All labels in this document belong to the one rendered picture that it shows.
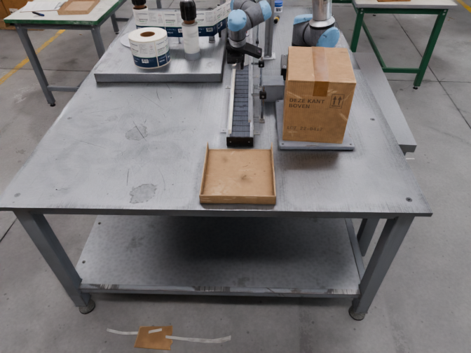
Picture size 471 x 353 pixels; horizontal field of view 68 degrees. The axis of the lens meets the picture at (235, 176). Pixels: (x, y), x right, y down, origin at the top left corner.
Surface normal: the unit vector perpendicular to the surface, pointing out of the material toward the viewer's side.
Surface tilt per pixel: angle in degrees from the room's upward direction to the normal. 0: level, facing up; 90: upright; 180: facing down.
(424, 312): 0
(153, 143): 0
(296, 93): 90
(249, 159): 0
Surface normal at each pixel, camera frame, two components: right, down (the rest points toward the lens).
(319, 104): -0.12, 0.68
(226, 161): -0.02, -0.73
